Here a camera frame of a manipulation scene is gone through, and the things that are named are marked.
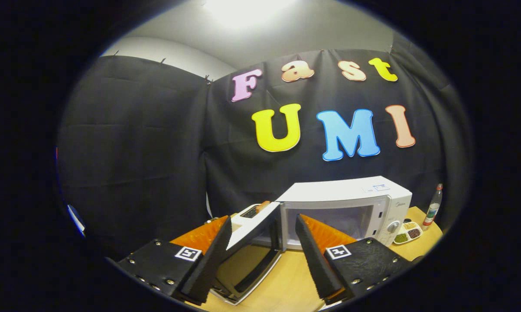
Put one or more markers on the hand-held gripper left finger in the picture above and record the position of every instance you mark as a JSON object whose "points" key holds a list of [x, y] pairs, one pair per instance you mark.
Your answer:
{"points": [[213, 264]]}

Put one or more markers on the white toaster oven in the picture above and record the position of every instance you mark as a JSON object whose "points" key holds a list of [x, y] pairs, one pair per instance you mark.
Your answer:
{"points": [[343, 190]]}

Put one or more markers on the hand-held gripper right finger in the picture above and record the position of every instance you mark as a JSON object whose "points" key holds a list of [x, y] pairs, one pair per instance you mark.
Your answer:
{"points": [[317, 264]]}

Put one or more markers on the black backdrop cloth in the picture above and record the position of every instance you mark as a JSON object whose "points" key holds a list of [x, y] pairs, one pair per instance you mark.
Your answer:
{"points": [[135, 151]]}

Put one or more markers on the white pop-up toaster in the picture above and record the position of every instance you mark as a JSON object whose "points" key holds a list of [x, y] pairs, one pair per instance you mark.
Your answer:
{"points": [[237, 221]]}

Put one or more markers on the bread slice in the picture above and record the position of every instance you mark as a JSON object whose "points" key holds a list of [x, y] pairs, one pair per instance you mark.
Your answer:
{"points": [[262, 206]]}

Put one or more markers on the clear plastic bottle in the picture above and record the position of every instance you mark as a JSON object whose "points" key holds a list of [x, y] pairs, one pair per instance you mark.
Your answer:
{"points": [[431, 210]]}

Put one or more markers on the white divided dish with beans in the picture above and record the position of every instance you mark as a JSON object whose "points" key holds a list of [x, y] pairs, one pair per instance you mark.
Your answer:
{"points": [[408, 233]]}

